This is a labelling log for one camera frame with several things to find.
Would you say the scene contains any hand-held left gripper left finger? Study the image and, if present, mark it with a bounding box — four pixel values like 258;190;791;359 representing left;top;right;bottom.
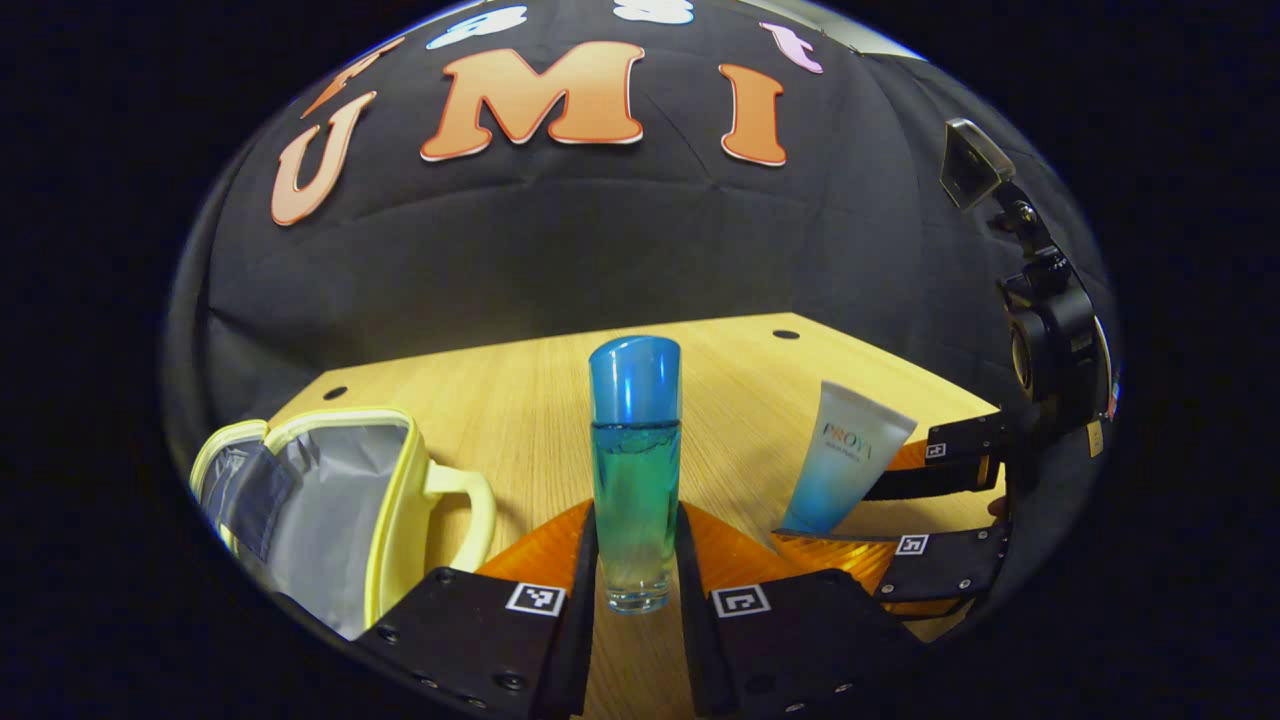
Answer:
350;500;601;720

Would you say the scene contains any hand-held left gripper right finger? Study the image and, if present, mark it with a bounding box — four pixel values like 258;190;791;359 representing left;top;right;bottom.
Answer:
675;503;926;719

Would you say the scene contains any white and blue cream tube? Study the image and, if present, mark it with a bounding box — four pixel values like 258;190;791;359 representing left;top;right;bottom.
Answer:
780;380;919;538

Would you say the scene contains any pale yellow suitcase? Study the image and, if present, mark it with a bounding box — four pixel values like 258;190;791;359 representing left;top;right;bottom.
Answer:
190;407;498;641

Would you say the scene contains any blue capped glass bottle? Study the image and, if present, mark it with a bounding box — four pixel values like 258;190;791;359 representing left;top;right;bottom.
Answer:
588;335;684;614

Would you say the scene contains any black backdrop cloth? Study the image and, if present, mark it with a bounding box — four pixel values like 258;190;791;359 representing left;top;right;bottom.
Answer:
165;0;1116;481

